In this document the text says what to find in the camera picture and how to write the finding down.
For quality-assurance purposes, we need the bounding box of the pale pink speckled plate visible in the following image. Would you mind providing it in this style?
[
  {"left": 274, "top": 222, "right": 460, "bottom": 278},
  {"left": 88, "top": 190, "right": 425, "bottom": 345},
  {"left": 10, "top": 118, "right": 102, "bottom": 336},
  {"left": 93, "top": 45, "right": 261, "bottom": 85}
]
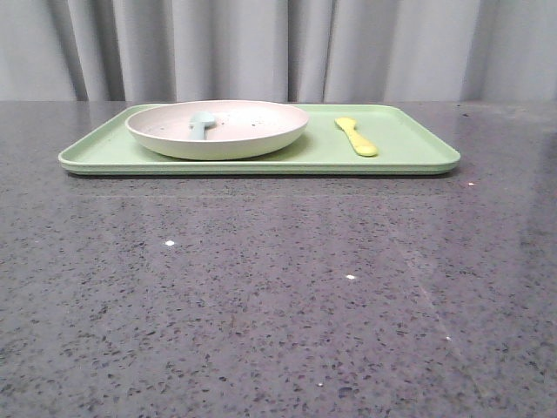
[{"left": 125, "top": 100, "right": 310, "bottom": 161}]

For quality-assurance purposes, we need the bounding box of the yellow plastic fork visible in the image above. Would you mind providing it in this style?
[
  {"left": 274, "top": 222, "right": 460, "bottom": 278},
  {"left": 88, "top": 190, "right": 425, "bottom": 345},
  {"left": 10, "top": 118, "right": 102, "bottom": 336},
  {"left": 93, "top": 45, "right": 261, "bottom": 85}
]
[{"left": 335, "top": 117, "right": 379, "bottom": 157}]

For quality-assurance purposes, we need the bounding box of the light blue plastic spoon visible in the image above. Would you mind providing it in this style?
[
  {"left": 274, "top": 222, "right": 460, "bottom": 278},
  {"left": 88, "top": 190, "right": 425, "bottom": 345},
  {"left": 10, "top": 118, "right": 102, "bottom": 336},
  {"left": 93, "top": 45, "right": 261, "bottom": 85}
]
[{"left": 189, "top": 111, "right": 216, "bottom": 141}]

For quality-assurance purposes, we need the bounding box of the light green plastic tray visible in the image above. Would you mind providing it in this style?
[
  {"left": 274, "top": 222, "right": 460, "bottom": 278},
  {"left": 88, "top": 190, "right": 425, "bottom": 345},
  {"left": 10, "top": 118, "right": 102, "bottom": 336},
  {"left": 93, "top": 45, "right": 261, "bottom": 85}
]
[{"left": 58, "top": 104, "right": 460, "bottom": 175}]

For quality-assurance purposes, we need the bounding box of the grey pleated curtain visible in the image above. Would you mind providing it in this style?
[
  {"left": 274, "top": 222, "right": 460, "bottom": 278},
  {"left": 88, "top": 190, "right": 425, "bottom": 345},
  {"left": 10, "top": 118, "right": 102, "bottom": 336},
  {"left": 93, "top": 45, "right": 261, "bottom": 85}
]
[{"left": 1, "top": 1, "right": 556, "bottom": 103}]

